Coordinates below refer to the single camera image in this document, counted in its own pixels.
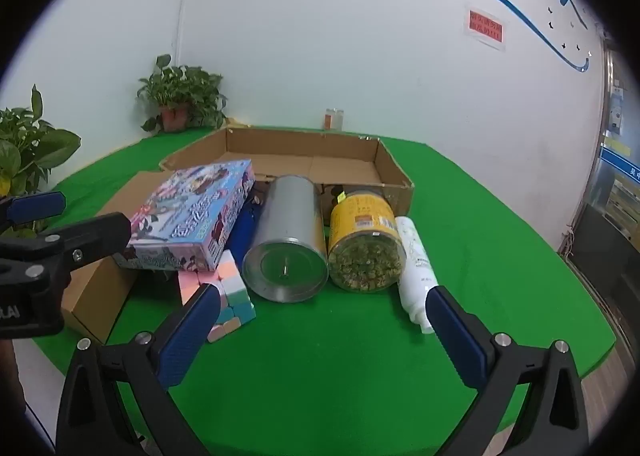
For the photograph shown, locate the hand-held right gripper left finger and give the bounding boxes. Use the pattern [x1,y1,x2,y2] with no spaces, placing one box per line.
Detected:
[56,281,223,456]

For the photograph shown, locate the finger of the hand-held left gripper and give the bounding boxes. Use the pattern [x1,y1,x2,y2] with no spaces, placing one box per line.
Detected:
[0,191,67,239]
[0,212,132,287]

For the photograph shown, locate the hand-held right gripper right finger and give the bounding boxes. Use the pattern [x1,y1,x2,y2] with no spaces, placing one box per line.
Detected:
[425,285,586,456]

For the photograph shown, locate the pastel cube puzzle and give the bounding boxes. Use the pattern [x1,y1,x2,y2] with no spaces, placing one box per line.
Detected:
[177,250,257,344]

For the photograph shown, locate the white spray bottle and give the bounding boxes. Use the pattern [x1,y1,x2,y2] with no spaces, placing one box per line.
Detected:
[395,216,441,335]

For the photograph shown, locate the cartoon board game box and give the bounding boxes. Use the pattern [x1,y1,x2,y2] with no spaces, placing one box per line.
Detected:
[111,159,256,273]

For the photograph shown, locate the blue toy car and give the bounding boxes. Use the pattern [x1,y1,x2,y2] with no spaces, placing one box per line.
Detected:
[234,203,262,269]

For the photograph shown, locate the silver metal can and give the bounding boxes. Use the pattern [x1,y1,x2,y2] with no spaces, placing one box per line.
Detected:
[242,176,329,304]

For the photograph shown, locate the yellow label dried flower jar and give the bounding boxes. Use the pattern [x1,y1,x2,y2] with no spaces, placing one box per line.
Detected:
[327,190,407,293]

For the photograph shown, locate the large cardboard box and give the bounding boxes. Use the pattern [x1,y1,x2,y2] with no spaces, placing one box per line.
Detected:
[159,127,415,217]

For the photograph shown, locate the large leafy green plant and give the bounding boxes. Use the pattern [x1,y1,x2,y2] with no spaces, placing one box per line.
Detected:
[0,84,82,239]

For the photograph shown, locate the potted plant in orange pot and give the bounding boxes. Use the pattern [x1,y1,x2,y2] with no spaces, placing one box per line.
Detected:
[137,54,228,134]

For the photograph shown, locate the glass door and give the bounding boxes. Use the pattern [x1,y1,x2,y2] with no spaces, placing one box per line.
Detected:
[570,36,640,337]

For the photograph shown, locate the red wall sign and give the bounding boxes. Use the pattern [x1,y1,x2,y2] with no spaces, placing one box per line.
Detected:
[462,3,507,52]

